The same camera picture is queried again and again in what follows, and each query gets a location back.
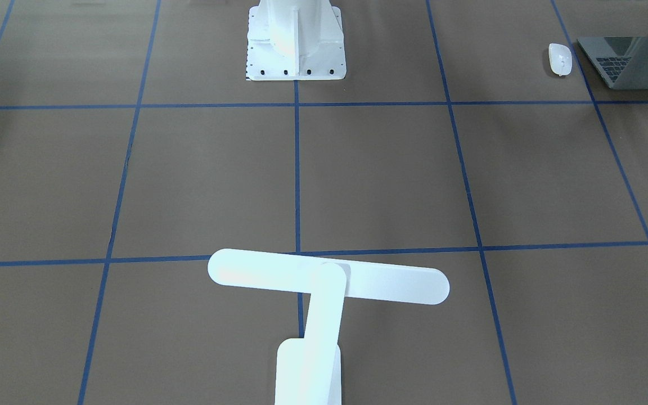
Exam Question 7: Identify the grey laptop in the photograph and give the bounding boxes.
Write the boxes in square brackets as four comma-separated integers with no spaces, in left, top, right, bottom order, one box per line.
[578,35,648,90]

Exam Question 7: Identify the white computer mouse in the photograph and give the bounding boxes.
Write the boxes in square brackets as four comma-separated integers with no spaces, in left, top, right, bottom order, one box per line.
[547,43,573,77]

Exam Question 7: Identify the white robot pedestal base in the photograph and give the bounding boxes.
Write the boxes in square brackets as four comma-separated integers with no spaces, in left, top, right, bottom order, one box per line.
[245,1,347,80]

